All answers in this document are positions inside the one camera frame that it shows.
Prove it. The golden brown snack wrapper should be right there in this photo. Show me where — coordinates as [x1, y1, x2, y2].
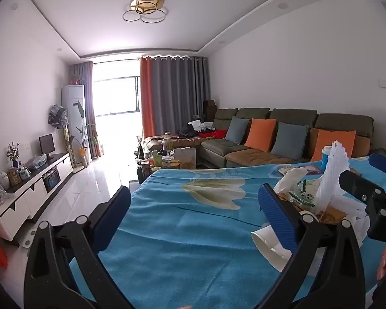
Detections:
[318, 204, 348, 224]

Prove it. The fan with cloth cover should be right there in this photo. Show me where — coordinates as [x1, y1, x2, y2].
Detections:
[48, 104, 69, 129]

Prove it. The white standing air conditioner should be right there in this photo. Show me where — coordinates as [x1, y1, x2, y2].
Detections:
[62, 84, 91, 165]

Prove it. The bonsai plant in blue vase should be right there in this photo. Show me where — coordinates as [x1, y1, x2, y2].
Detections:
[6, 142, 21, 169]

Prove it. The wooden photo frame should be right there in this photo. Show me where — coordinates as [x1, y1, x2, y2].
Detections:
[7, 168, 22, 186]

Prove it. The blue flower printed blanket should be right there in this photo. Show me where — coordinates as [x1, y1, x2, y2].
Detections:
[69, 162, 386, 309]

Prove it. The white tissue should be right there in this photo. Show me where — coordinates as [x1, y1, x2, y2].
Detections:
[273, 167, 307, 194]

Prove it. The white paper cup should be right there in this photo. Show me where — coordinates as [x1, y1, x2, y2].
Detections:
[251, 224, 294, 272]

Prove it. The window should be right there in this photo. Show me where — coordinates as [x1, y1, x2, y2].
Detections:
[93, 75, 140, 116]

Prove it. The clear green printed wrapper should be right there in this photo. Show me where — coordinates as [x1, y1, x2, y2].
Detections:
[289, 180, 320, 210]

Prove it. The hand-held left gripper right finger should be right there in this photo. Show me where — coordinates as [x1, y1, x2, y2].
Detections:
[258, 183, 366, 309]

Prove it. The beige paper bag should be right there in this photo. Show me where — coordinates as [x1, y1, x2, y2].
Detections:
[174, 147, 197, 169]

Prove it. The white and black TV cabinet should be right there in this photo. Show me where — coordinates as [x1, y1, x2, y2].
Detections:
[0, 152, 74, 242]

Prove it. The green brown sofa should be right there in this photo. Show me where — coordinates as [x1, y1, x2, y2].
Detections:
[143, 108, 375, 168]

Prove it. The tall plant in yellow pot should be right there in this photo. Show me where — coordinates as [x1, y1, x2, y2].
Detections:
[69, 101, 97, 167]

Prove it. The white plastic bag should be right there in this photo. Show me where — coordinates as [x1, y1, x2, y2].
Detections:
[315, 140, 370, 242]

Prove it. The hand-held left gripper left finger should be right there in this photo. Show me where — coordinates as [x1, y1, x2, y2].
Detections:
[23, 185, 132, 309]

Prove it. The blue cup with white lid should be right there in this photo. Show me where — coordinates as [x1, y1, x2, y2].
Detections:
[321, 145, 334, 173]

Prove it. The pile of clothes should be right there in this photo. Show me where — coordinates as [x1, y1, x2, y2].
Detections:
[178, 120, 227, 140]

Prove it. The white board with holes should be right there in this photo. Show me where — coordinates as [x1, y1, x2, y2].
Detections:
[19, 227, 39, 248]

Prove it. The black monitor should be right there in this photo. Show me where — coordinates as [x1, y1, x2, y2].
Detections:
[39, 134, 56, 161]

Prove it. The orange cushion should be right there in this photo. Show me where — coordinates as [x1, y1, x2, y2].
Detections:
[310, 129, 356, 162]
[245, 118, 276, 152]

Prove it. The blue grey cushion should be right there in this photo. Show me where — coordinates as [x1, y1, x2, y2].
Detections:
[225, 116, 250, 145]
[271, 122, 309, 160]

